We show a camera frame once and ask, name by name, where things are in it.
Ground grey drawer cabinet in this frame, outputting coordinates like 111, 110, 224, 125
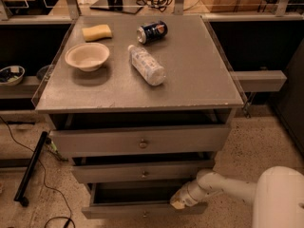
35, 14, 245, 204

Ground grey middle drawer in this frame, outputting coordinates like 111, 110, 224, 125
72, 160, 215, 183

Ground grey bottom drawer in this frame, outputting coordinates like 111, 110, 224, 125
82, 179, 207, 219

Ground grey drawer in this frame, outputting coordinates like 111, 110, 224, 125
72, 160, 215, 183
50, 124, 231, 157
82, 179, 207, 219

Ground black bar on floor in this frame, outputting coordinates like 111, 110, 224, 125
14, 131, 48, 207

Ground black monitor stand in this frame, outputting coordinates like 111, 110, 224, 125
90, 0, 143, 14

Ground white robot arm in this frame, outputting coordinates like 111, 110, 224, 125
170, 166, 304, 228

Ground beige paper bowl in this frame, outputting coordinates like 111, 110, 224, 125
65, 43, 110, 72

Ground white bowl with items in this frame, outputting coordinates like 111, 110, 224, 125
0, 66, 25, 86

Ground clear plastic water bottle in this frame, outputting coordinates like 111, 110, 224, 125
128, 45, 165, 86

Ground blue pepsi can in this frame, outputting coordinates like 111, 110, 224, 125
137, 21, 168, 45

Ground black floor cable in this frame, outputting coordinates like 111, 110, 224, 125
0, 115, 76, 228

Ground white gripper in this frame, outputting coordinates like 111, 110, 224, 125
170, 180, 207, 210

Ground yellow sponge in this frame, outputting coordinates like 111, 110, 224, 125
82, 25, 112, 42

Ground grey top drawer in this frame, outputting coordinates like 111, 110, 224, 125
50, 124, 231, 157

